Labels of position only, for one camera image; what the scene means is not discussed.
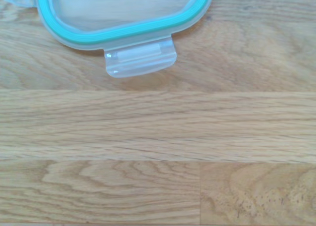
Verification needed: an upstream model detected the clear lid with teal seal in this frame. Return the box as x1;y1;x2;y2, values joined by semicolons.
0;0;215;78

